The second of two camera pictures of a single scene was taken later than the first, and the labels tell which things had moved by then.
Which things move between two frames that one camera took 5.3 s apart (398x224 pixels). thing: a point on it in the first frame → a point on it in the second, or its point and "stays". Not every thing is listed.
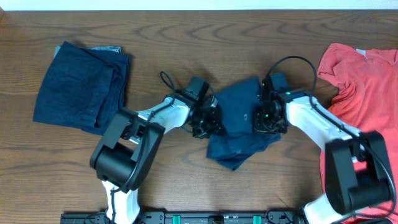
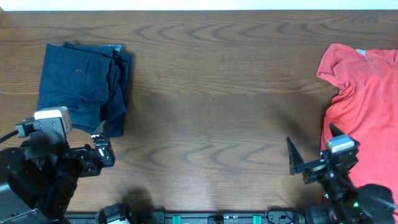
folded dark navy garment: (83, 88) stays
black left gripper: (208, 123) → (94, 156)
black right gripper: (263, 121) → (313, 170)
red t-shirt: (367, 101) stays
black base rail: (273, 217) stays
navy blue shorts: (240, 141) → (91, 81)
